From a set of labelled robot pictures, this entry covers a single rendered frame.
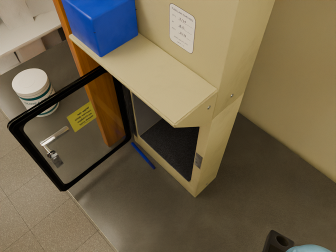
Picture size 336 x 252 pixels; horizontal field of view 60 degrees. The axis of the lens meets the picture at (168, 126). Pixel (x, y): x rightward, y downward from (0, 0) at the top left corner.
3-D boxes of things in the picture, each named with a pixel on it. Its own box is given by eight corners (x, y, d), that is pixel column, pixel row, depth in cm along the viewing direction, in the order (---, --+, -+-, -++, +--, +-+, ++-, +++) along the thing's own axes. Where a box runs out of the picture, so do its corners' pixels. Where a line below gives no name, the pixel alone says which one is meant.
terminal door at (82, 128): (132, 138, 108) (116, 57, 75) (61, 193, 96) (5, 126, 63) (130, 137, 108) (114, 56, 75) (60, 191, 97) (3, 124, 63)
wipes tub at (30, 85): (48, 87, 128) (35, 62, 116) (65, 104, 123) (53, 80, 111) (21, 104, 123) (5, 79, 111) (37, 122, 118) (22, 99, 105)
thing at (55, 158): (64, 164, 84) (58, 155, 79) (58, 169, 83) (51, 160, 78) (60, 160, 85) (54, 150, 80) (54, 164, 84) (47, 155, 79)
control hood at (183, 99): (116, 45, 74) (110, 11, 66) (213, 120, 61) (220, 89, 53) (78, 68, 70) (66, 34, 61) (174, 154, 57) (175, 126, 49)
